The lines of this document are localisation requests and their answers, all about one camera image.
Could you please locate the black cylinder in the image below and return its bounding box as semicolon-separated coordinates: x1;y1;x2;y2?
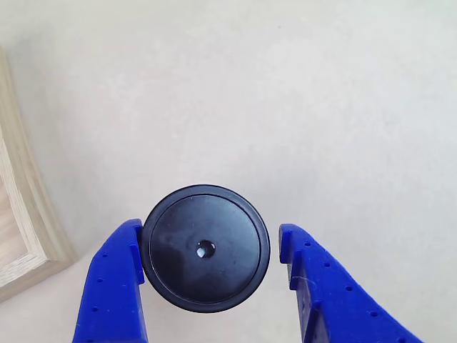
141;184;271;314

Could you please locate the shallow wooden box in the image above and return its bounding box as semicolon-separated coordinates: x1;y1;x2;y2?
0;46;78;304

